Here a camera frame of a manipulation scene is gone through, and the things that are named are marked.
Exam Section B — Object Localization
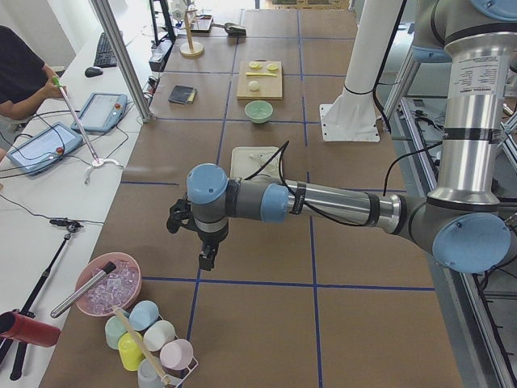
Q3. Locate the white bear serving tray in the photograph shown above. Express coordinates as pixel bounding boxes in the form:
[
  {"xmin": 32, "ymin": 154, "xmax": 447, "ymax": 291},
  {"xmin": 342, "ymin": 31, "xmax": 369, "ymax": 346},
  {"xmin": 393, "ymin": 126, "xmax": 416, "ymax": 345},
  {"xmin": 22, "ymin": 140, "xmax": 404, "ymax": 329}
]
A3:
[{"xmin": 229, "ymin": 146, "xmax": 280, "ymax": 179}]

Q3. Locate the grey cup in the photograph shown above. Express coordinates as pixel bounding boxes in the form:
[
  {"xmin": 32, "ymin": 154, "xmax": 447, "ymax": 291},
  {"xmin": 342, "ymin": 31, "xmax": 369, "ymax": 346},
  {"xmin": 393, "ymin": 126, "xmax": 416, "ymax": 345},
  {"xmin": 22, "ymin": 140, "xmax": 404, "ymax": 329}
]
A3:
[{"xmin": 137, "ymin": 359, "xmax": 164, "ymax": 388}]

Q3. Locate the black tripod stick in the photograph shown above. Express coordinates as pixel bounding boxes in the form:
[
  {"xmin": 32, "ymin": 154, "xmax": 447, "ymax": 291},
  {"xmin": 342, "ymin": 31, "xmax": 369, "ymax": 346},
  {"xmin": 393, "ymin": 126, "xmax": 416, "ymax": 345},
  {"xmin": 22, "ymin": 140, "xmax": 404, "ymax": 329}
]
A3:
[{"xmin": 1, "ymin": 218, "xmax": 82, "ymax": 381}]

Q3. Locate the wooden cup tree stand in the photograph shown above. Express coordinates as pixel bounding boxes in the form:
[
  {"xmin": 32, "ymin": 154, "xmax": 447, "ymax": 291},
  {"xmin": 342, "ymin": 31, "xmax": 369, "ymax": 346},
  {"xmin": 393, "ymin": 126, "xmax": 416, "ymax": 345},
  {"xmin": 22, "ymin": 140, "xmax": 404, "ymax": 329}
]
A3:
[{"xmin": 179, "ymin": 10, "xmax": 204, "ymax": 58}]

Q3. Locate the yellow cup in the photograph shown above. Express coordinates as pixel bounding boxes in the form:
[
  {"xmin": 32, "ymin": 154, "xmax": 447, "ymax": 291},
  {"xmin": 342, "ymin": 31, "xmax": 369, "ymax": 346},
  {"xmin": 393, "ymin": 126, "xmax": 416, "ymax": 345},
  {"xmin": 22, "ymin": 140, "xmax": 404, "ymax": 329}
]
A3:
[{"xmin": 118, "ymin": 332, "xmax": 145, "ymax": 372}]

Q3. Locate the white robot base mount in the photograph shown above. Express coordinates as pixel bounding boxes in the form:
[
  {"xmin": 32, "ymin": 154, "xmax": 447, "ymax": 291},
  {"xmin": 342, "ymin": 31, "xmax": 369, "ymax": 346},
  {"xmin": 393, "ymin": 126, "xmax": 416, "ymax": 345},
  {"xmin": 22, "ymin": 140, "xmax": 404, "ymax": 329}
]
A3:
[{"xmin": 320, "ymin": 0, "xmax": 406, "ymax": 142}]

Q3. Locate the black computer mouse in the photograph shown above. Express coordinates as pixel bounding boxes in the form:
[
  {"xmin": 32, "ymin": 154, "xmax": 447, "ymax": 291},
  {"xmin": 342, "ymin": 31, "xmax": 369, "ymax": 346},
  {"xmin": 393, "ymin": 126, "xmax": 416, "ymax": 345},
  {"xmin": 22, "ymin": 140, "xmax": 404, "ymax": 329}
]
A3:
[{"xmin": 84, "ymin": 66, "xmax": 103, "ymax": 78}]

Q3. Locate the near blue teach pendant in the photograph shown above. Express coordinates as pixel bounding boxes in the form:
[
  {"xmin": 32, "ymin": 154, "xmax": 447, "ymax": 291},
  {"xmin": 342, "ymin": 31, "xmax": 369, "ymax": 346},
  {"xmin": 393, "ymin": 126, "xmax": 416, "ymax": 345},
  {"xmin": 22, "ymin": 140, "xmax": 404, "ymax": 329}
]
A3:
[{"xmin": 7, "ymin": 122, "xmax": 82, "ymax": 175}]

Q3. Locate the pink cup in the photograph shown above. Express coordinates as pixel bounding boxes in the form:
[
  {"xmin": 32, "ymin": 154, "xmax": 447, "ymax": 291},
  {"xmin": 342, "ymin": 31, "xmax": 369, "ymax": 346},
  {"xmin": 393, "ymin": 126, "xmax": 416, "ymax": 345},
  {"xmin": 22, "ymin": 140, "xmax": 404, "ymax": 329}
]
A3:
[{"xmin": 160, "ymin": 339, "xmax": 194, "ymax": 370}]

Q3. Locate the wooden cutting board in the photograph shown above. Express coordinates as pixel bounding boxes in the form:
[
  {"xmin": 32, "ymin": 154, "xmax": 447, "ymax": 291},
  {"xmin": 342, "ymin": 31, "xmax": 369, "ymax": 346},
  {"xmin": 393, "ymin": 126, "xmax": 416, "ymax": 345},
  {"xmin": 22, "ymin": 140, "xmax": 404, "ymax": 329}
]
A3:
[{"xmin": 236, "ymin": 60, "xmax": 284, "ymax": 100}]

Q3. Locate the metal scoop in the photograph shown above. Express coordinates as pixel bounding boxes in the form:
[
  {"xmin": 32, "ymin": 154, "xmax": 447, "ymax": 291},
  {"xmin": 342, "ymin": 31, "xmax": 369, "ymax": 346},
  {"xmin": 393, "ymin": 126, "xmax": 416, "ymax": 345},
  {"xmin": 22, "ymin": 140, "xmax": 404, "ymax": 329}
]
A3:
[{"xmin": 211, "ymin": 23, "xmax": 246, "ymax": 37}]

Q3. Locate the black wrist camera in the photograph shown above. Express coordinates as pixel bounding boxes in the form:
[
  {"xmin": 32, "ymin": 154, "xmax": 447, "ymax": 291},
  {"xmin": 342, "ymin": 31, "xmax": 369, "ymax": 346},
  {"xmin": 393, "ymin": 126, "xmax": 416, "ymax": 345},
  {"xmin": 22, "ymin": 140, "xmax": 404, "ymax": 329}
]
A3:
[{"xmin": 166, "ymin": 195, "xmax": 195, "ymax": 234}]

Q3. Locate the white cup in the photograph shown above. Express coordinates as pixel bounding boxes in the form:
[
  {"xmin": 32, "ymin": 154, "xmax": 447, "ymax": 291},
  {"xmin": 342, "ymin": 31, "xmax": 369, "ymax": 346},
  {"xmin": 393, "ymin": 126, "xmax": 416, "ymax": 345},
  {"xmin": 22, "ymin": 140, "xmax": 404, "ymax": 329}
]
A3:
[{"xmin": 143, "ymin": 319, "xmax": 176, "ymax": 352}]

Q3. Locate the pink bowl with ice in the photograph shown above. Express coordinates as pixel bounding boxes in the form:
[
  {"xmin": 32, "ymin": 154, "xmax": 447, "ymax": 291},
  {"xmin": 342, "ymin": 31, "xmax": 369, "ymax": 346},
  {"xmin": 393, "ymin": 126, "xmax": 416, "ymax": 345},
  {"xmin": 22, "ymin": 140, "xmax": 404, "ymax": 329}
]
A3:
[{"xmin": 76, "ymin": 252, "xmax": 142, "ymax": 317}]

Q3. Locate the blue teach pendant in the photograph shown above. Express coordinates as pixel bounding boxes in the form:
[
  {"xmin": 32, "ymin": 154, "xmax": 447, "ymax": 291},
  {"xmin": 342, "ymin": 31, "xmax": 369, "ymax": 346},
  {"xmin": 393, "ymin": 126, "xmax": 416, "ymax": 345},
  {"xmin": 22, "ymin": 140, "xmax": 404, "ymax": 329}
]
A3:
[
  {"xmin": 78, "ymin": 92, "xmax": 128, "ymax": 133},
  {"xmin": 7, "ymin": 122, "xmax": 82, "ymax": 175}
]

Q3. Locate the wooden stick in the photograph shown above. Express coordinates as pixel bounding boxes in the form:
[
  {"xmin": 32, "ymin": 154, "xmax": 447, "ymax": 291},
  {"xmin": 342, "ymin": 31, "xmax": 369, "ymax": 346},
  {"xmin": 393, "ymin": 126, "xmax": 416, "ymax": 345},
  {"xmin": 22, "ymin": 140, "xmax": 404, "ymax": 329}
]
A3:
[{"xmin": 112, "ymin": 306, "xmax": 173, "ymax": 386}]

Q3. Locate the black keyboard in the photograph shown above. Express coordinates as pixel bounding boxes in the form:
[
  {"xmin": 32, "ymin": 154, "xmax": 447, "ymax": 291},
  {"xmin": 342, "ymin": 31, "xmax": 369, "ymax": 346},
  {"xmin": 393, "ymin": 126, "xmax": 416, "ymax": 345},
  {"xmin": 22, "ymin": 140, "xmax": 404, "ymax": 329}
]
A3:
[{"xmin": 94, "ymin": 32, "xmax": 117, "ymax": 68}]

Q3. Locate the person in black shirt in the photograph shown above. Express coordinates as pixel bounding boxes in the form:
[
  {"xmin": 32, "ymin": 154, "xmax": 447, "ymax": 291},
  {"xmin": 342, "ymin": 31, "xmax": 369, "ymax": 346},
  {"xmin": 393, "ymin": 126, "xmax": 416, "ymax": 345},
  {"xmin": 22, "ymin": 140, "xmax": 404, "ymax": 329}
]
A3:
[{"xmin": 1, "ymin": 26, "xmax": 61, "ymax": 120}]

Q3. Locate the green cup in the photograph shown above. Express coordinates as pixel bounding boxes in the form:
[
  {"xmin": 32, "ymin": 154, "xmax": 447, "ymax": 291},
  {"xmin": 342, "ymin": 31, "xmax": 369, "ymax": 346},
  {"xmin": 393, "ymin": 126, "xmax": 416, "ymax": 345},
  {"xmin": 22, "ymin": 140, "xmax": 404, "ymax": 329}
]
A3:
[{"xmin": 104, "ymin": 314, "xmax": 127, "ymax": 350}]

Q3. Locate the yellow plastic knife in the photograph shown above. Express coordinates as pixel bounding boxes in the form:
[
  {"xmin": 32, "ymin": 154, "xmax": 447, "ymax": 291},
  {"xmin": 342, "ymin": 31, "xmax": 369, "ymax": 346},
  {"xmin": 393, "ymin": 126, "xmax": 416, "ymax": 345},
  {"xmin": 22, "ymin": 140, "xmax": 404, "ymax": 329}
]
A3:
[{"xmin": 245, "ymin": 72, "xmax": 278, "ymax": 77}]

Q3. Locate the blue cup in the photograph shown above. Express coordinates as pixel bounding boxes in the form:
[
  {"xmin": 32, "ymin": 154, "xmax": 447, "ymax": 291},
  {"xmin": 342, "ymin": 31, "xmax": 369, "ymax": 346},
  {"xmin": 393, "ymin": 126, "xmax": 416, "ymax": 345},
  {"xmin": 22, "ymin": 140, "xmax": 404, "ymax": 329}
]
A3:
[{"xmin": 128, "ymin": 300, "xmax": 159, "ymax": 331}]

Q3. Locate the far blue teach pendant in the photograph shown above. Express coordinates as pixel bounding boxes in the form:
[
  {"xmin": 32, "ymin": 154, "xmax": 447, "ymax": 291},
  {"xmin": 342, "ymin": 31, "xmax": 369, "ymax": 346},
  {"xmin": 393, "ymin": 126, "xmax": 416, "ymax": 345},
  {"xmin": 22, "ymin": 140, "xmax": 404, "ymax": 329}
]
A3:
[{"xmin": 78, "ymin": 92, "xmax": 128, "ymax": 133}]

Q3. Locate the light green bowl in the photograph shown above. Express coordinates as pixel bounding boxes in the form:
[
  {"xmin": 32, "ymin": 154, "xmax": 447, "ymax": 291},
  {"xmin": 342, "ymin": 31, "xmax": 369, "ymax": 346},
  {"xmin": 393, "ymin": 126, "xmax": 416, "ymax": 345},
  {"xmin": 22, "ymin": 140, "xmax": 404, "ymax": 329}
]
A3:
[{"xmin": 244, "ymin": 100, "xmax": 273, "ymax": 124}]

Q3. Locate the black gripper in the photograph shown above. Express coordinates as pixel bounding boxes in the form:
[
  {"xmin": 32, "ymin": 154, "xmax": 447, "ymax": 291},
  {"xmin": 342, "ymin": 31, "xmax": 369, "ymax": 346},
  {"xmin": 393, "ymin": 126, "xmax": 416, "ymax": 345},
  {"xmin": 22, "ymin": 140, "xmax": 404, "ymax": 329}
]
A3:
[{"xmin": 198, "ymin": 230, "xmax": 227, "ymax": 271}]

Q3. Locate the aluminium frame post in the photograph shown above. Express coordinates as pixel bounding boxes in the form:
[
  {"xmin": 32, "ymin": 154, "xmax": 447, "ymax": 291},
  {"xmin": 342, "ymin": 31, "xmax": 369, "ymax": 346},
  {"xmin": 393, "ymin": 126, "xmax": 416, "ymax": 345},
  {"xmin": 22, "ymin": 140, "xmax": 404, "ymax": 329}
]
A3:
[{"xmin": 91, "ymin": 0, "xmax": 153, "ymax": 123}]

